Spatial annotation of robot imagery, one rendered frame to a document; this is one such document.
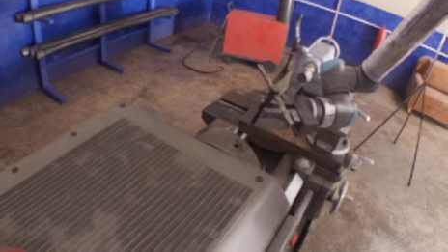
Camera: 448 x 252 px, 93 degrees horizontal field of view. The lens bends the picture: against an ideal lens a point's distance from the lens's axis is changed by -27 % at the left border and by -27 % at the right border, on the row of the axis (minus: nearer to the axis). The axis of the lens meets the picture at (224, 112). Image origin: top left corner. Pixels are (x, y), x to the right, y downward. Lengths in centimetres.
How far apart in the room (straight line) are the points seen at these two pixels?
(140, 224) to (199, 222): 9
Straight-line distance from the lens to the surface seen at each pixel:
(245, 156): 81
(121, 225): 46
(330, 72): 90
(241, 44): 417
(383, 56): 89
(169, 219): 46
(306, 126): 73
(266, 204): 53
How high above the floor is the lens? 172
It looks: 33 degrees down
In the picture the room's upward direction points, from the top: 9 degrees clockwise
